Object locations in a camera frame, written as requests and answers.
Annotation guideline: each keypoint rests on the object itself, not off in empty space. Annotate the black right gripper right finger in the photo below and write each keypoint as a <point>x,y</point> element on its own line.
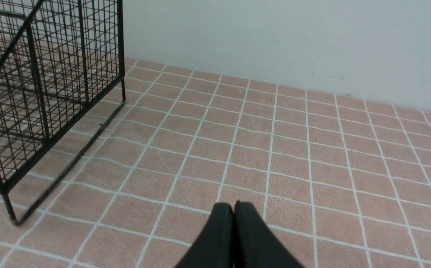
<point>256,246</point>

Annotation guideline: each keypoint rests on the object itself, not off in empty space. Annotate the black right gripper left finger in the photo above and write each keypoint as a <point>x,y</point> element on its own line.
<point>213,246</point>

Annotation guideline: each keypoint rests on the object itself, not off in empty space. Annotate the black wire mesh shelf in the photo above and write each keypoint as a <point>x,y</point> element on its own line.
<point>58,59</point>

